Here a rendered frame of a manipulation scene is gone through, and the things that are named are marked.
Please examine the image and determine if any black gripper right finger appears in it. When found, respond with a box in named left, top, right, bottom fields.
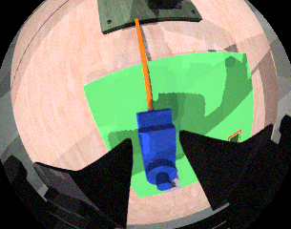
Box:
left=178, top=123, right=274, bottom=211

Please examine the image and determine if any light green flat panel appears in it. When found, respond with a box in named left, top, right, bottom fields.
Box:
left=83, top=52, right=253, bottom=198

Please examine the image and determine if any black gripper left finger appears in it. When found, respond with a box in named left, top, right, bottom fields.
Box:
left=33, top=138, right=134, bottom=229

